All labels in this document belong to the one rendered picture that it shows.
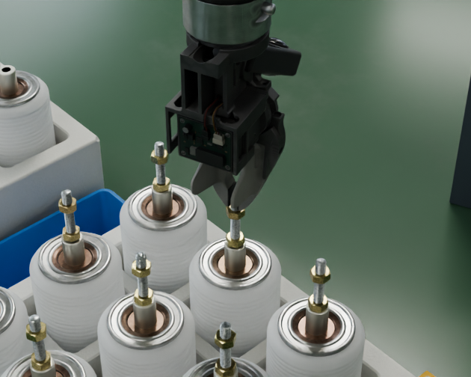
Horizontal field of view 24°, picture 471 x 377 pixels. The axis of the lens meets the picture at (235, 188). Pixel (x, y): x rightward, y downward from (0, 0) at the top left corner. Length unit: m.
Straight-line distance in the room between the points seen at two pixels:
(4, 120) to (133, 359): 0.43
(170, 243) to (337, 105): 0.67
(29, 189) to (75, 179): 0.07
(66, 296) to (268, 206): 0.53
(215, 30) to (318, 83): 0.94
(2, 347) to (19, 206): 0.35
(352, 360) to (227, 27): 0.35
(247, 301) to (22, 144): 0.42
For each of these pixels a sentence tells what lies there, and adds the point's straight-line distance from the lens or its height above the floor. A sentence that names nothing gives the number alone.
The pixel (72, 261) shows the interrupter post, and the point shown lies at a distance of 1.13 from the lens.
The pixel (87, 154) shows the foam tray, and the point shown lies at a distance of 1.42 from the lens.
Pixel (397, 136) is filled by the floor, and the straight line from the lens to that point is 1.72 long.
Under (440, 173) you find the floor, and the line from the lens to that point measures 1.66.
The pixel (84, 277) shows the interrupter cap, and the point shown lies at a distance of 1.12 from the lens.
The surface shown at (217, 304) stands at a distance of 1.11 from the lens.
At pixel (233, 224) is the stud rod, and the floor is 0.31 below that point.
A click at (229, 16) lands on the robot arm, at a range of 0.89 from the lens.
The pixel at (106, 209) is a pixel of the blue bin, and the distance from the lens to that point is 1.44.
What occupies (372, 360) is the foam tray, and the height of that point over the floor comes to 0.18.
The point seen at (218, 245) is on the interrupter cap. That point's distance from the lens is 1.14.
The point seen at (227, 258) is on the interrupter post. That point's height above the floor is 0.27.
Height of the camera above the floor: 1.04
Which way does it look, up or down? 40 degrees down
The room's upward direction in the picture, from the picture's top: straight up
